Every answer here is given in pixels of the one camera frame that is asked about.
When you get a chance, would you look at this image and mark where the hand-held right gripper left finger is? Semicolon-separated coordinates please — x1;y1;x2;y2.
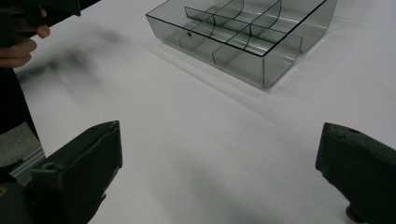
30;119;123;224

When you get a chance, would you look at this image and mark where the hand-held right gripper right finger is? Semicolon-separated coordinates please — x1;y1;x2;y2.
315;121;396;224

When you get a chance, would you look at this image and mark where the clear grey divided organizer box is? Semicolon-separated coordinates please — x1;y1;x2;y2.
145;0;338;90

